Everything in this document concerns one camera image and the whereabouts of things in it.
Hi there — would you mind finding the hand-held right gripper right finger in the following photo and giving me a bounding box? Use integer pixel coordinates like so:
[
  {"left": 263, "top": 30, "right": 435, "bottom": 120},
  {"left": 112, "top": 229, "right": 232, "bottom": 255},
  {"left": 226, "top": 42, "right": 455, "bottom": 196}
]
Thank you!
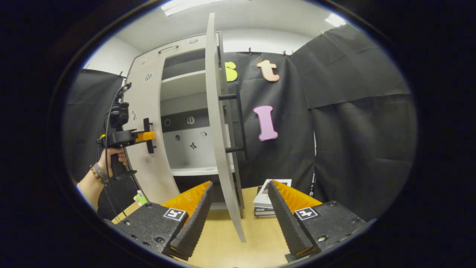
[{"left": 268, "top": 180, "right": 367, "bottom": 262}]

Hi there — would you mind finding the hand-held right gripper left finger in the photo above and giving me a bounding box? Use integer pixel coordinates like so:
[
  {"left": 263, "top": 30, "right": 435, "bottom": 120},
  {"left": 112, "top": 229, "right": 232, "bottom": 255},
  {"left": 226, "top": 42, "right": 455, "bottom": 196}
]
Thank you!
[{"left": 110, "top": 181, "right": 214, "bottom": 261}]

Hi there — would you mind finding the black door handle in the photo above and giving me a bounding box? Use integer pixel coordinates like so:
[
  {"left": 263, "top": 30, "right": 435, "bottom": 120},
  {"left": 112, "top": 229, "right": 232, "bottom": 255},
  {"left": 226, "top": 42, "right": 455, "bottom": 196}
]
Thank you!
[
  {"left": 143, "top": 118, "right": 157, "bottom": 154},
  {"left": 219, "top": 83, "right": 248, "bottom": 163}
]

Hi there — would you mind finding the grey shoe cabinet door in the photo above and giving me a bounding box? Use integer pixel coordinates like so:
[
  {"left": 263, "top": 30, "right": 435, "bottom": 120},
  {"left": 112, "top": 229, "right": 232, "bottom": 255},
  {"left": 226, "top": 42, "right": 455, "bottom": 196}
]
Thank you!
[
  {"left": 123, "top": 56, "right": 181, "bottom": 205},
  {"left": 205, "top": 13, "right": 247, "bottom": 243}
]

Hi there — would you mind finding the grey double-door shoe cabinet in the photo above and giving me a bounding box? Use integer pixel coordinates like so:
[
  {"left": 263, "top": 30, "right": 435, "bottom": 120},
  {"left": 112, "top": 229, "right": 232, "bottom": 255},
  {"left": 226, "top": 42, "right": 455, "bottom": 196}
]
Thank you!
[{"left": 122, "top": 13, "right": 248, "bottom": 243}]

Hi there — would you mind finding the grey cabinet shelf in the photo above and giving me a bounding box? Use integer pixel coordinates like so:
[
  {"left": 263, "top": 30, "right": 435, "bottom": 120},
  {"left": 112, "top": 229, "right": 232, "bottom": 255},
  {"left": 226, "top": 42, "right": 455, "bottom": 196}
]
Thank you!
[
  {"left": 161, "top": 70, "right": 207, "bottom": 102},
  {"left": 170, "top": 165, "right": 235, "bottom": 177}
]

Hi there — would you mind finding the grey cabinet drawer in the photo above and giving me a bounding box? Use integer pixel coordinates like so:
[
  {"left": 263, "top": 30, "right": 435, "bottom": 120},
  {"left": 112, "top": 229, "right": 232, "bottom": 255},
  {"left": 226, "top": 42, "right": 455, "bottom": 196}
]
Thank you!
[{"left": 130, "top": 34, "right": 207, "bottom": 64}]

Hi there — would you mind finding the stack of books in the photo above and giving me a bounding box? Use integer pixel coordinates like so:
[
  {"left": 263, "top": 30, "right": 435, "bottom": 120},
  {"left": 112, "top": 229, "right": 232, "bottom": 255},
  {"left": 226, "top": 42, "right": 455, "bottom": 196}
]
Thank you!
[{"left": 253, "top": 179, "right": 293, "bottom": 218}]

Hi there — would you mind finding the grey wrist band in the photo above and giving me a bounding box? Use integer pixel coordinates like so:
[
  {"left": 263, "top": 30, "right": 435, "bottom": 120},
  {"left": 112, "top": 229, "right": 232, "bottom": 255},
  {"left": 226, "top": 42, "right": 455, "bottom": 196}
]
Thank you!
[{"left": 89, "top": 162, "right": 110, "bottom": 186}]

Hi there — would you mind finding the black backdrop cloth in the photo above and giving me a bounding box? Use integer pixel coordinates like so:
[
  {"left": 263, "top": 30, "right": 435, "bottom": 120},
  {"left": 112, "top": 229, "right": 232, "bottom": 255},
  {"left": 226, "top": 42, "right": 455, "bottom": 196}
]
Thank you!
[
  {"left": 223, "top": 24, "right": 417, "bottom": 222},
  {"left": 63, "top": 69, "right": 138, "bottom": 220}
]

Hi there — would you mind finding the long ceiling light panel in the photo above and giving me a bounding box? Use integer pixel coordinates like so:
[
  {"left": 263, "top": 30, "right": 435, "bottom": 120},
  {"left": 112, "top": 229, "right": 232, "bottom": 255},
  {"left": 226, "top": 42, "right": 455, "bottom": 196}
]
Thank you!
[{"left": 161, "top": 0, "right": 233, "bottom": 16}]

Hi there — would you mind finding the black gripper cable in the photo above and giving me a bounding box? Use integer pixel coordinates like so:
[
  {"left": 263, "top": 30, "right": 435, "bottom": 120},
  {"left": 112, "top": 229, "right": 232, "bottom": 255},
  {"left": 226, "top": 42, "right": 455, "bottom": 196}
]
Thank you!
[{"left": 104, "top": 84, "right": 131, "bottom": 220}]

